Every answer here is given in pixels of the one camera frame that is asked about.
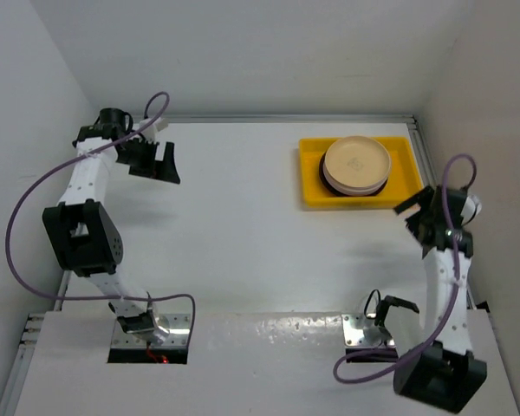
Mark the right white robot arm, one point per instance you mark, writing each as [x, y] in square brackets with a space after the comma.
[436, 364]

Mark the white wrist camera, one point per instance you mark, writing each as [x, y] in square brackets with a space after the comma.
[471, 208]
[155, 128]

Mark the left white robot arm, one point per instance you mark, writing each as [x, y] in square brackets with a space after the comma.
[84, 237]

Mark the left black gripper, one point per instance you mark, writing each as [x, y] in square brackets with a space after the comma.
[164, 171]

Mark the metal base plate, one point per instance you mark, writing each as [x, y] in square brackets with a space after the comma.
[174, 333]
[359, 331]

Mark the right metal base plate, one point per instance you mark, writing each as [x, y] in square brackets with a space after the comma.
[359, 331]

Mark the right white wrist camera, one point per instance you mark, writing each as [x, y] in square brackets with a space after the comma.
[471, 208]

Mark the purple plate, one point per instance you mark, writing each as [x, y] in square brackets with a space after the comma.
[355, 187]

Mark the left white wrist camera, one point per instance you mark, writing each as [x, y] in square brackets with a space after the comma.
[155, 128]

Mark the yellow plastic bin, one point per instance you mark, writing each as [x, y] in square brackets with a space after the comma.
[403, 181]

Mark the orange plate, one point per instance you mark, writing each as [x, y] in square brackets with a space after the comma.
[358, 160]
[348, 191]

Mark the dark rimmed plate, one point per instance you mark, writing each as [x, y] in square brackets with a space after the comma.
[336, 192]

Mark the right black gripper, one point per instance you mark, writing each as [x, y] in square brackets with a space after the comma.
[420, 198]

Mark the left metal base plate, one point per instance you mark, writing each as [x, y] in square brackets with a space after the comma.
[174, 333]

